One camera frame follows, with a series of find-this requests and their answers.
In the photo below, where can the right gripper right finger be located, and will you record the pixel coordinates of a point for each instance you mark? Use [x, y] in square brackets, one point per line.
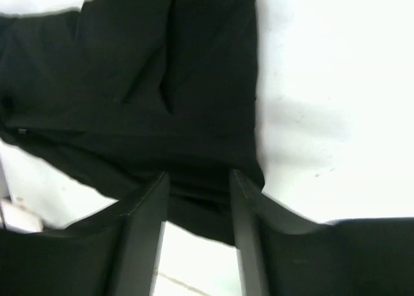
[282, 253]

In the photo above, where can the black trousers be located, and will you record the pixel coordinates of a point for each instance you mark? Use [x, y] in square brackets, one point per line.
[120, 90]

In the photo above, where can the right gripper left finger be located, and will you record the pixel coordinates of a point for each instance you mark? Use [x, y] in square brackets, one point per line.
[113, 252]

